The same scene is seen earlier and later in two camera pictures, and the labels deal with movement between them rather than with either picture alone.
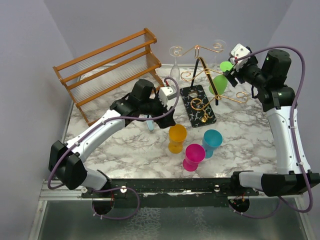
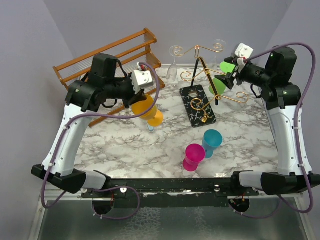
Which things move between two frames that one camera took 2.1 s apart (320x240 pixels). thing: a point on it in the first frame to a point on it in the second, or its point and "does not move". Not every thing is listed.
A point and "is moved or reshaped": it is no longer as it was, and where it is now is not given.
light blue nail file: x=150 y=125 does not move
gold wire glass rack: x=202 y=92 does not move
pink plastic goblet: x=194 y=154 does not move
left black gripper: x=166 y=121 to x=140 y=96
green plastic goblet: x=220 y=81 does not move
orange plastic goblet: x=177 y=133 is moved or reshaped
